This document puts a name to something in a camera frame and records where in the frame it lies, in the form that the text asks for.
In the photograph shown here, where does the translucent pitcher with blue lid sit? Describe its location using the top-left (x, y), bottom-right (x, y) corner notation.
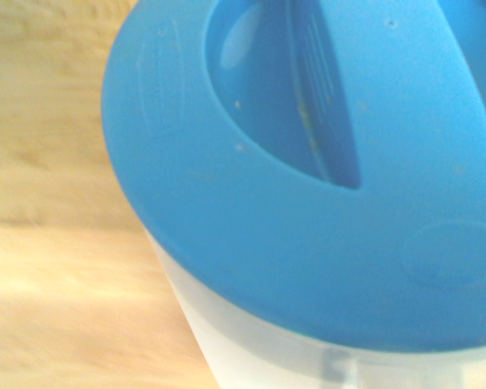
top-left (100, 0), bottom-right (486, 389)

